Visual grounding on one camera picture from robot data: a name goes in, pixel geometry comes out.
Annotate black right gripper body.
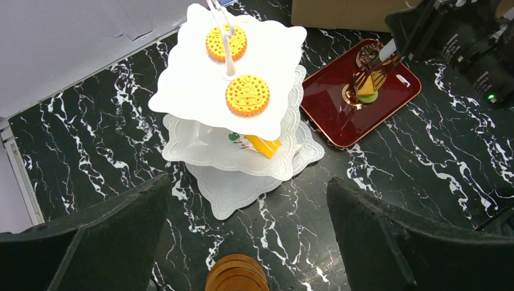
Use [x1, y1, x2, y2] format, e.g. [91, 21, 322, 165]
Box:
[434, 1, 506, 69]

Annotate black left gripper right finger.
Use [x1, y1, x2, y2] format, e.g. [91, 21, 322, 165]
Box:
[326, 178, 513, 290]

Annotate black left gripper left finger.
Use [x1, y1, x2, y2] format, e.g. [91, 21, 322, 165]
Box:
[1, 174, 172, 290]

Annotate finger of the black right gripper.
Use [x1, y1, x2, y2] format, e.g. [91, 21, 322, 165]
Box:
[385, 0, 442, 61]

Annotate chocolate sprinkled donut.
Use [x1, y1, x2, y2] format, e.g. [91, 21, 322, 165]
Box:
[356, 43, 383, 68]

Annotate metal serving tongs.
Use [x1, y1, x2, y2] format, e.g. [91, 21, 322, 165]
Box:
[353, 39, 402, 97]

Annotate green round macaron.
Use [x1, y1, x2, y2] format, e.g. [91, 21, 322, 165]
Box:
[357, 91, 378, 104]

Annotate yellow decorated cake slice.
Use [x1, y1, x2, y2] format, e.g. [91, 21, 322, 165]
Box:
[228, 132, 282, 159]

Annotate round sandwich biscuit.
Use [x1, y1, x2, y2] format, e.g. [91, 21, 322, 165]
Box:
[205, 23, 248, 62]
[225, 75, 270, 116]

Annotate white three-tier cake stand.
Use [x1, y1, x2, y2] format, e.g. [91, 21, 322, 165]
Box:
[149, 1, 324, 220]

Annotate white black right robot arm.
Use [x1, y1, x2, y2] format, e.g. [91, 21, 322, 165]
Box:
[385, 1, 513, 105]

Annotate tan plastic toolbox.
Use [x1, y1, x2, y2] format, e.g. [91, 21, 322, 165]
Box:
[291, 0, 419, 32]

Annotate red dessert tray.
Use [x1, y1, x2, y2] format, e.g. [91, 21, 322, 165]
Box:
[301, 39, 421, 148]

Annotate brown round wooden lid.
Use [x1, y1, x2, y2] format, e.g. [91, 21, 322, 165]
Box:
[204, 253, 269, 291]

